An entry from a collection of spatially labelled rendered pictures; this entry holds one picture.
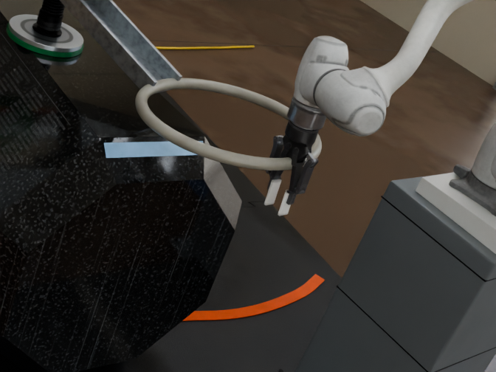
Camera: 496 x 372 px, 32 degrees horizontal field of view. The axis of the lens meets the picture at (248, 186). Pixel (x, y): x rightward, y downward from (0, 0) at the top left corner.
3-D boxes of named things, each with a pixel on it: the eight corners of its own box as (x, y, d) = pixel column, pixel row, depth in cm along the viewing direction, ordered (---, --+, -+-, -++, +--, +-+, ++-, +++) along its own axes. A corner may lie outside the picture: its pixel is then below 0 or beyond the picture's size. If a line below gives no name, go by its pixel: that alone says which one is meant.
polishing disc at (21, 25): (94, 40, 255) (95, 37, 254) (62, 59, 236) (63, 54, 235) (31, 12, 256) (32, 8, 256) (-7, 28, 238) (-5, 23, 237)
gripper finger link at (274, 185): (273, 181, 209) (271, 179, 209) (265, 205, 212) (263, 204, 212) (282, 179, 211) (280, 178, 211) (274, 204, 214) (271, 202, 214)
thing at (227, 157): (93, 102, 210) (95, 91, 208) (207, 76, 250) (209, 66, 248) (255, 191, 190) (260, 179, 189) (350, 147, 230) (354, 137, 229)
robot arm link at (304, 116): (311, 92, 205) (303, 114, 207) (285, 94, 199) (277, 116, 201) (338, 108, 200) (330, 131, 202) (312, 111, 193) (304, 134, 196)
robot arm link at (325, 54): (282, 88, 201) (305, 113, 190) (302, 26, 194) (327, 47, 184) (322, 94, 206) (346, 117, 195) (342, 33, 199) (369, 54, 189)
